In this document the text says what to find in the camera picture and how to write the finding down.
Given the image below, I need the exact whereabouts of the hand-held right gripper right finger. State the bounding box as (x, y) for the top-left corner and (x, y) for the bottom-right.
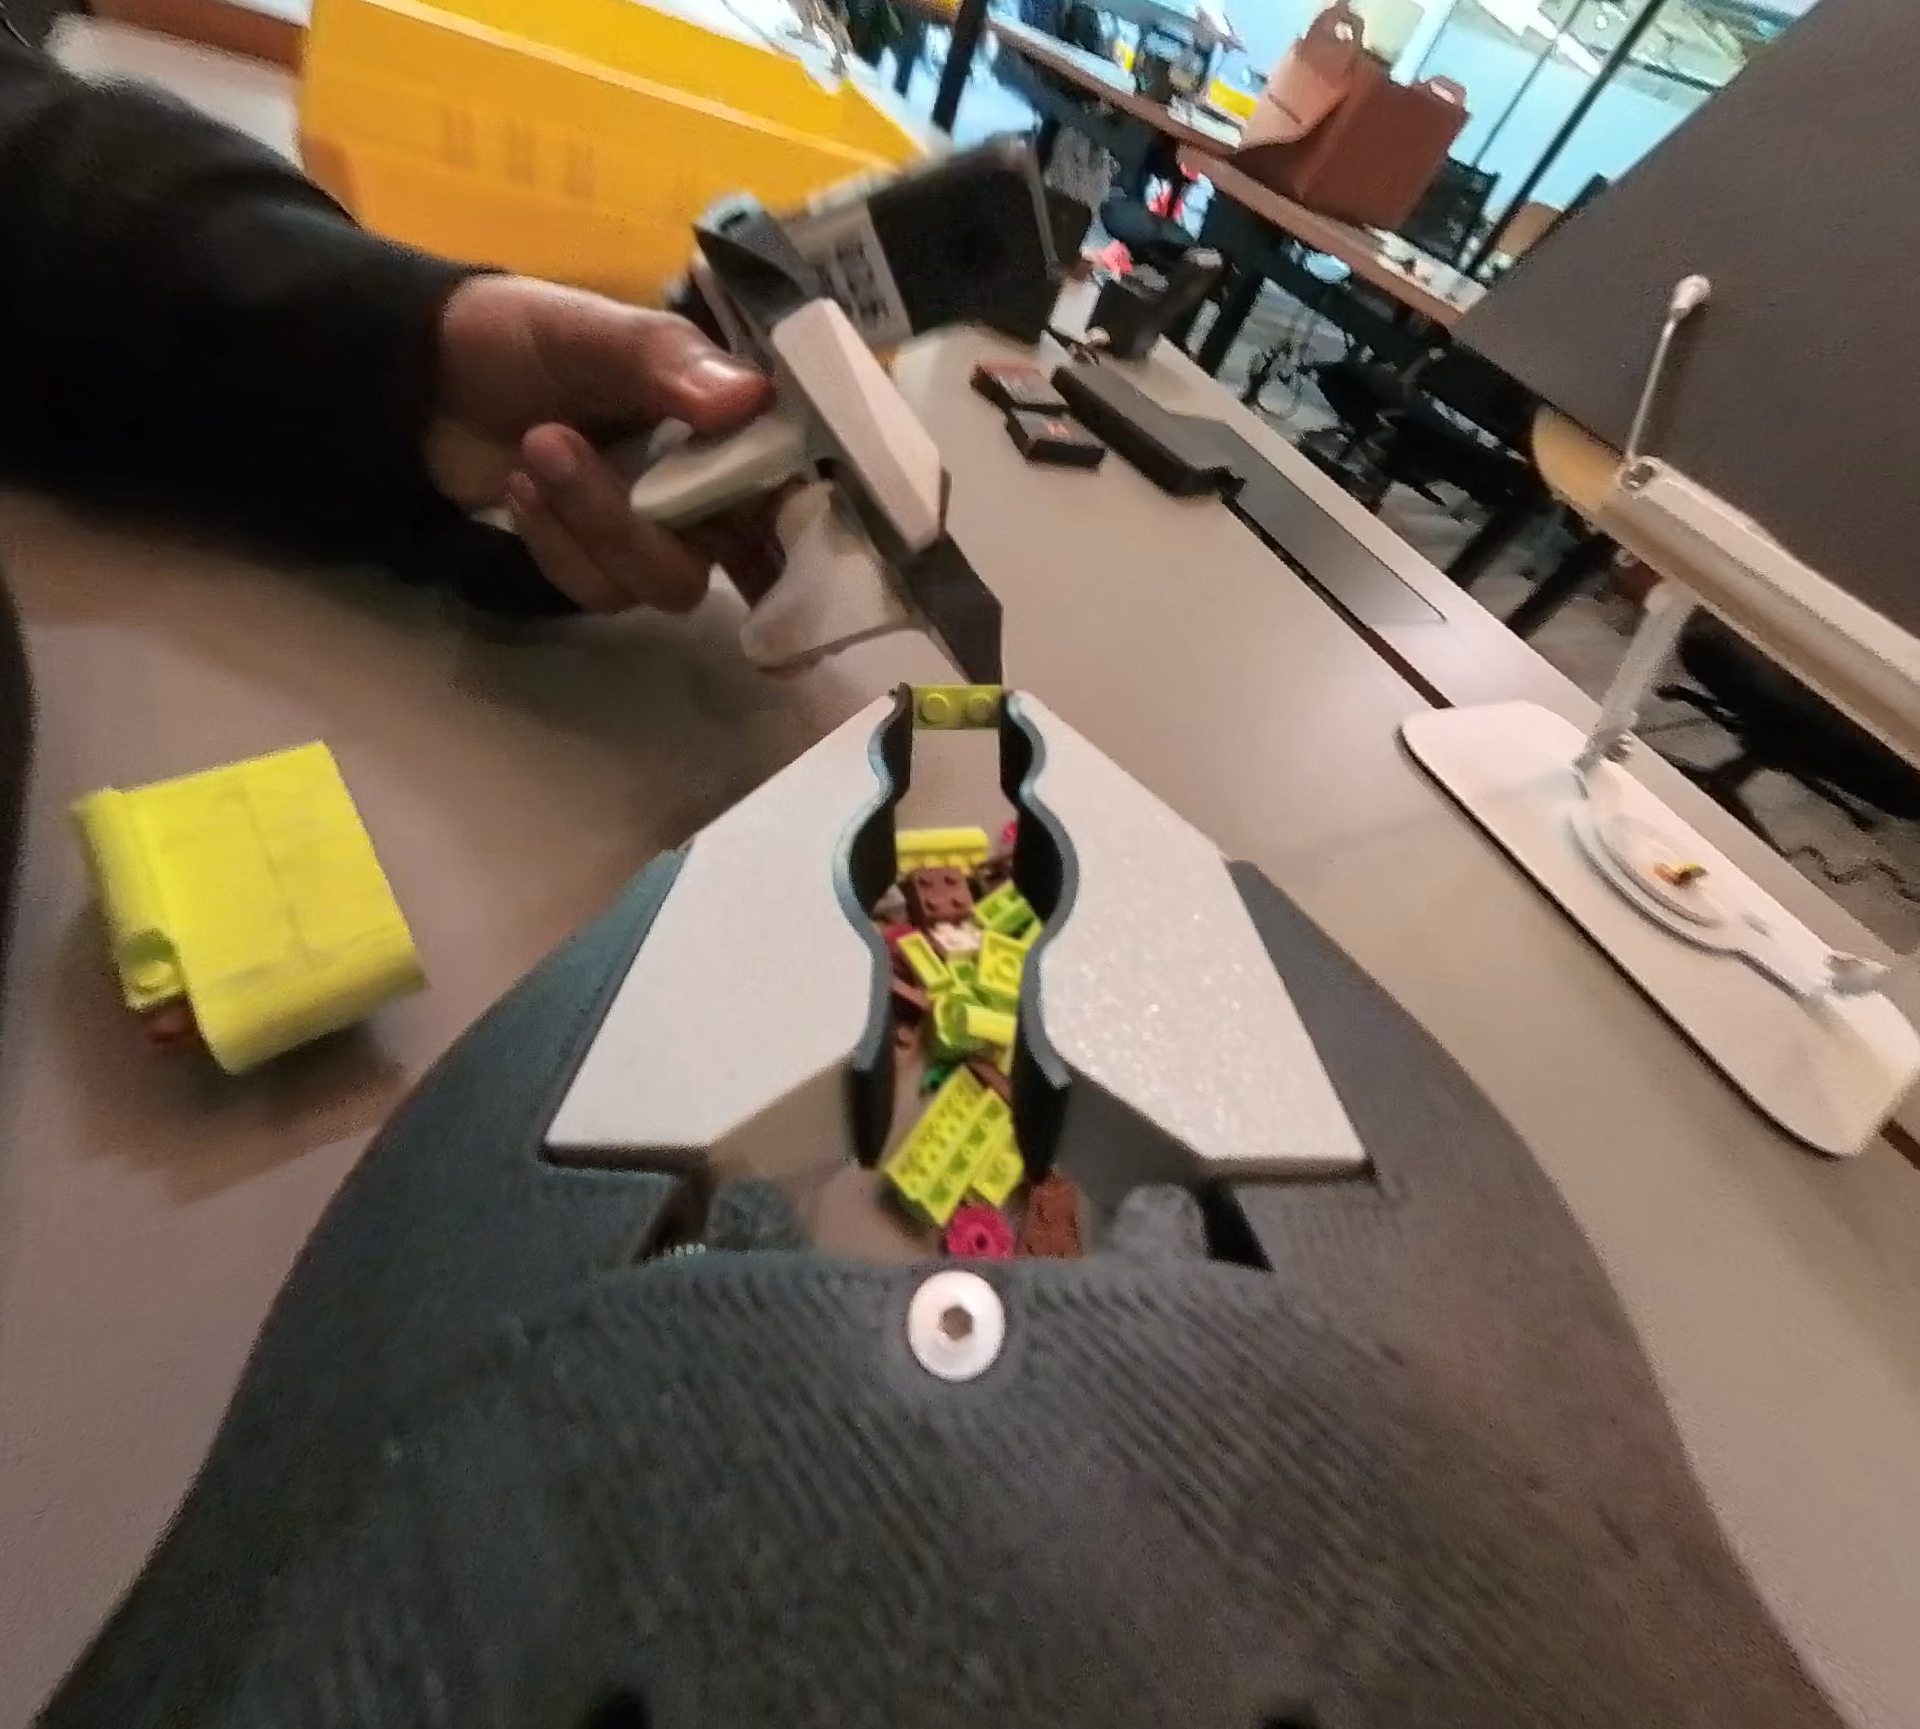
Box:
(1000, 691), (1375, 1201)

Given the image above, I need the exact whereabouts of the brown leather bag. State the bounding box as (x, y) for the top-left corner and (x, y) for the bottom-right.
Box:
(1236, 8), (1473, 235)

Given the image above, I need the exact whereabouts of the large lime brick assembly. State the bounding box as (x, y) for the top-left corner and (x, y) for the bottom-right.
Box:
(66, 740), (426, 1076)

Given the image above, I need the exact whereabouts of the person's left hand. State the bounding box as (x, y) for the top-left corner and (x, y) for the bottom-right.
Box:
(428, 275), (782, 612)

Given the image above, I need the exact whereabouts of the dark desk cable flap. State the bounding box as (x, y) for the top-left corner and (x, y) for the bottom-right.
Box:
(1220, 451), (1451, 633)

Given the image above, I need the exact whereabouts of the black flat device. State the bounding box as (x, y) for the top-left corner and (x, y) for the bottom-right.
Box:
(1050, 359), (1250, 494)

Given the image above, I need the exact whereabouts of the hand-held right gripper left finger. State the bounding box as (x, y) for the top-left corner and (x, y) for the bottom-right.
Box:
(545, 692), (914, 1182)

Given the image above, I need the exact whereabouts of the black storage case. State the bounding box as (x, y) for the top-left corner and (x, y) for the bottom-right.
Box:
(1086, 248), (1225, 359)

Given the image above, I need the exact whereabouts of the yellow box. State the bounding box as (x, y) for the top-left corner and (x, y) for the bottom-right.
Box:
(297, 0), (936, 309)

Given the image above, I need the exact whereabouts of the black monitor screen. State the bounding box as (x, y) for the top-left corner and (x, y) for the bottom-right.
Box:
(1451, 0), (1920, 594)

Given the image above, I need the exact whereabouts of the white monitor stand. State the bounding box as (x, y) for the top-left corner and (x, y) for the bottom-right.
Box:
(1400, 275), (1920, 1158)

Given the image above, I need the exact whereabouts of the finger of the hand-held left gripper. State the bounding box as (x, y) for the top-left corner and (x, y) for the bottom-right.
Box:
(744, 500), (918, 677)
(772, 304), (1009, 684)

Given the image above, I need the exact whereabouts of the pile of loose toy bricks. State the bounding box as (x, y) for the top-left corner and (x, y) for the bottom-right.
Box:
(873, 859), (1090, 1260)

